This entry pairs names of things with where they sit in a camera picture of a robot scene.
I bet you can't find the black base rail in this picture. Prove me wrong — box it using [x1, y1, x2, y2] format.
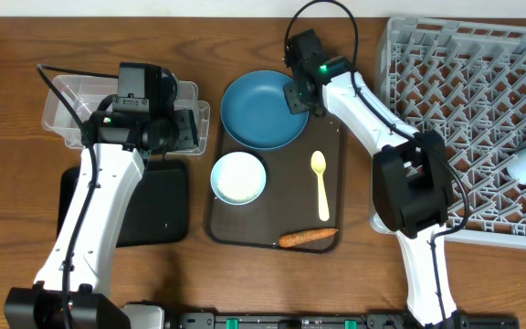
[121, 301, 520, 329]

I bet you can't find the clear plastic bin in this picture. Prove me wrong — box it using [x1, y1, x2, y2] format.
[41, 75, 210, 156]

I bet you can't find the light blue bowl with rice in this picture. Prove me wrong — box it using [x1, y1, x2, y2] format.
[210, 152, 267, 206]

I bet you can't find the brown serving tray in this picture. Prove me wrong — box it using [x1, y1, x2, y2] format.
[204, 113, 346, 249]

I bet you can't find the yellow plastic spoon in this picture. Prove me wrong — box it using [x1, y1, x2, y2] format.
[310, 150, 330, 221]

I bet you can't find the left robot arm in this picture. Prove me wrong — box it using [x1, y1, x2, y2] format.
[4, 62, 198, 328]

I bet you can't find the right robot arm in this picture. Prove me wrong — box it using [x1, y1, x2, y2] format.
[284, 29, 457, 328]

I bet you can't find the grey dishwasher rack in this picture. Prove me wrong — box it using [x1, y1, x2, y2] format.
[374, 17, 526, 249]

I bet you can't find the orange carrot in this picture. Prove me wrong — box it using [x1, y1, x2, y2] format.
[279, 228, 338, 248]

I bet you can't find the black plastic bin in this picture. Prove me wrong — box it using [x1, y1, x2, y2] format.
[57, 158, 190, 248]

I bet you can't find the dark blue plate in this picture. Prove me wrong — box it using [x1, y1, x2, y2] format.
[221, 70, 308, 150]

